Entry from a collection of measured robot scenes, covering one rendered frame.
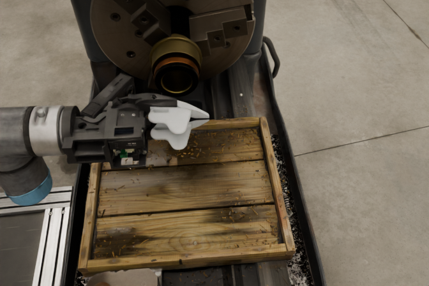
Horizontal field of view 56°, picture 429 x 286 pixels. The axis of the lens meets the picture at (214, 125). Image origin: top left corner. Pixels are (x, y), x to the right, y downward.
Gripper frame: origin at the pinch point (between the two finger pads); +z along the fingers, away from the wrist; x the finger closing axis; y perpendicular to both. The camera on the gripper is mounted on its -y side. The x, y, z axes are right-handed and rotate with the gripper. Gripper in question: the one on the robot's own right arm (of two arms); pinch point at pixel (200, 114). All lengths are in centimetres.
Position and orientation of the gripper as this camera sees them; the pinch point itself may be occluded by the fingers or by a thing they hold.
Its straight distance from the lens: 62.9
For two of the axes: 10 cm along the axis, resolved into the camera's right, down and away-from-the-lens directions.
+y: 0.8, 7.4, -6.6
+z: 10.0, -0.4, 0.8
